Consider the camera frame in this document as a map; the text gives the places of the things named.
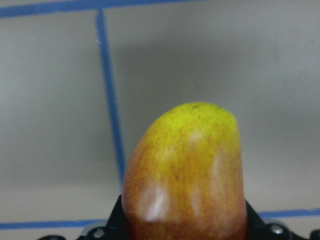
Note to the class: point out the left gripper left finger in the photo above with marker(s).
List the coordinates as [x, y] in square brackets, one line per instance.
[115, 228]

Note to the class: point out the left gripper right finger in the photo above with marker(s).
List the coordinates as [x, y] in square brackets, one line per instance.
[257, 229]

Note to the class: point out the red yellow mango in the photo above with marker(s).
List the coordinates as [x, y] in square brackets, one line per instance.
[184, 179]

